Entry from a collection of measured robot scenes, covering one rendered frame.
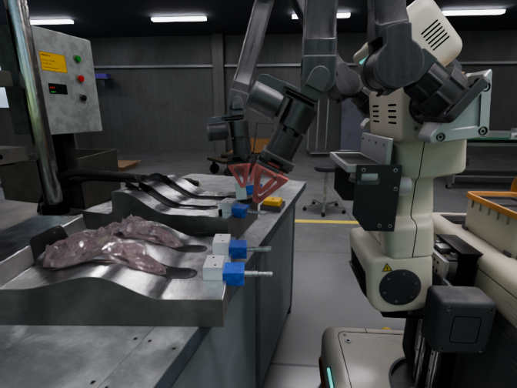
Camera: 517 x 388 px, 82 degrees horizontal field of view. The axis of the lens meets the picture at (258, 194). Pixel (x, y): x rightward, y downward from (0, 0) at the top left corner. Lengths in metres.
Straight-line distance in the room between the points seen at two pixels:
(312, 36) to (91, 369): 0.62
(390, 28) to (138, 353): 0.64
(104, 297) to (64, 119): 1.05
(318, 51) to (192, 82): 8.84
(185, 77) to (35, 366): 9.07
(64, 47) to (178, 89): 7.99
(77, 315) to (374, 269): 0.65
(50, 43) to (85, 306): 1.15
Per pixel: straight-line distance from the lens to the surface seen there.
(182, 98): 9.43
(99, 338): 0.60
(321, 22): 0.59
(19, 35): 1.32
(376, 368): 1.29
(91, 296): 0.60
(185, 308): 0.55
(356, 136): 8.65
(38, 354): 0.62
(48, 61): 1.52
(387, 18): 0.61
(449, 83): 0.62
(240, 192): 0.92
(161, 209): 0.90
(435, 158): 0.82
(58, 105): 1.51
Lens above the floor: 1.16
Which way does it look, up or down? 15 degrees down
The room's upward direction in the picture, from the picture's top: straight up
